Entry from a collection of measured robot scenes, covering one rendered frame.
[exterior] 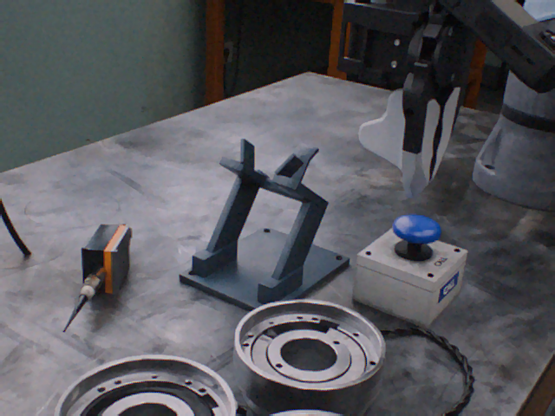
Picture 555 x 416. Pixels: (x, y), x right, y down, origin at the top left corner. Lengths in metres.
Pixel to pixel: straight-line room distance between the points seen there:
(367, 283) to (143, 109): 2.19
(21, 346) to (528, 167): 0.57
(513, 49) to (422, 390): 0.25
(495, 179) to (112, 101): 1.91
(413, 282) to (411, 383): 0.09
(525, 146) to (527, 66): 0.35
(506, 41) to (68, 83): 2.06
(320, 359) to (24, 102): 1.94
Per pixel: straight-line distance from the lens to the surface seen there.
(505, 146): 0.90
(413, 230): 0.62
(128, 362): 0.51
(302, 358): 0.56
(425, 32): 0.56
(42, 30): 2.41
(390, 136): 0.60
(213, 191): 0.84
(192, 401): 0.49
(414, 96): 0.56
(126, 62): 2.67
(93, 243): 0.64
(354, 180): 0.90
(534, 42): 0.54
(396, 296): 0.63
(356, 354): 0.54
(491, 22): 0.55
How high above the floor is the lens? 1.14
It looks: 25 degrees down
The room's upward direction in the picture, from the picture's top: 4 degrees clockwise
